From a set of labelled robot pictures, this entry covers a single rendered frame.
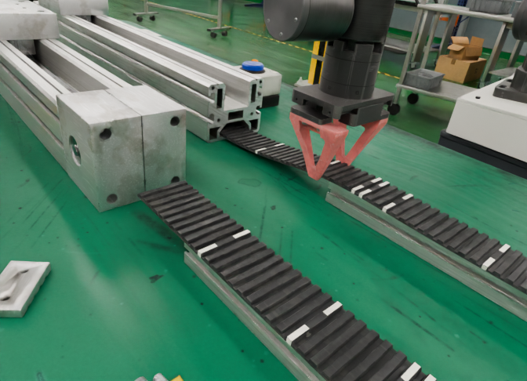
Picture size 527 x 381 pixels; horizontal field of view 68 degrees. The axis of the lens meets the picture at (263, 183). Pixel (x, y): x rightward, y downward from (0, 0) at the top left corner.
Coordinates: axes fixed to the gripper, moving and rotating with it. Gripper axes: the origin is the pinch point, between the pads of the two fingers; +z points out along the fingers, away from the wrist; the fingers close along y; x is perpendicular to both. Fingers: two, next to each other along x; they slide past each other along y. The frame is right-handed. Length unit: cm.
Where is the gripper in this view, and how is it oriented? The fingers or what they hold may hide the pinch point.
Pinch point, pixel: (328, 166)
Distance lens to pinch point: 47.4
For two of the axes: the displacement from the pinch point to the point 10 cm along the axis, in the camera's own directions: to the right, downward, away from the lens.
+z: -1.1, 8.7, 4.9
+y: -7.4, 2.6, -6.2
